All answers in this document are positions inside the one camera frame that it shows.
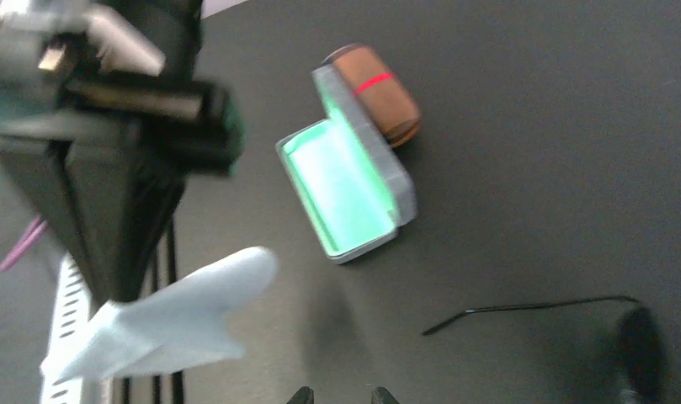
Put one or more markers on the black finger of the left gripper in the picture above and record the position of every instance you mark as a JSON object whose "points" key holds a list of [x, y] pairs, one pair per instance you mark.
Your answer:
{"points": [[107, 205]]}

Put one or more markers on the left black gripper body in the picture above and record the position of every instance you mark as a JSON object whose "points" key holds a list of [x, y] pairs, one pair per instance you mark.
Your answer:
{"points": [[195, 123]]}

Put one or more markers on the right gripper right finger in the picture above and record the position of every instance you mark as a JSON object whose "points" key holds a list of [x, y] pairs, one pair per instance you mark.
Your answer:
{"points": [[380, 395]]}

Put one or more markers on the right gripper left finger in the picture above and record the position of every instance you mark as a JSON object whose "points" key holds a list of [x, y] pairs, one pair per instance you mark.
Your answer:
{"points": [[304, 395]]}

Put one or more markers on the blue-grey glasses case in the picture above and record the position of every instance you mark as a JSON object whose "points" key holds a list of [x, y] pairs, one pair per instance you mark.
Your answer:
{"points": [[352, 186]]}

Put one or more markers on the brown plaid glasses case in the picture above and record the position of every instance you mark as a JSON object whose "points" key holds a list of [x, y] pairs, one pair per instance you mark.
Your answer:
{"points": [[385, 99]]}

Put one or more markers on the black sunglasses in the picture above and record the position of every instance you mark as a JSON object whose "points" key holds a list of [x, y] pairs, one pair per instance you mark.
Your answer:
{"points": [[606, 349]]}

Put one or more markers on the white slotted cable duct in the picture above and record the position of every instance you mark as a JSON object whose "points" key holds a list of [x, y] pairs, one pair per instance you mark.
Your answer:
{"points": [[70, 313]]}

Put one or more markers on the black front frame rail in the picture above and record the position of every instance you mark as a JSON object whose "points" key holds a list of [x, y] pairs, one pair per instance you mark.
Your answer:
{"points": [[152, 322]]}

